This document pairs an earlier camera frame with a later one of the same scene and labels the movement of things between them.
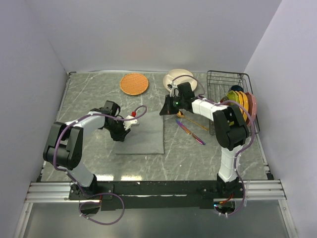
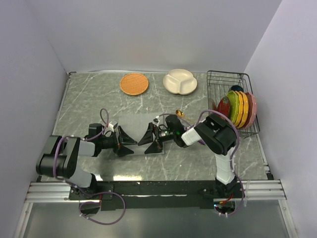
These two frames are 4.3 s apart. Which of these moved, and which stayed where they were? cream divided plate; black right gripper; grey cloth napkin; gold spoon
Moved: black right gripper
Stayed: cream divided plate; grey cloth napkin; gold spoon
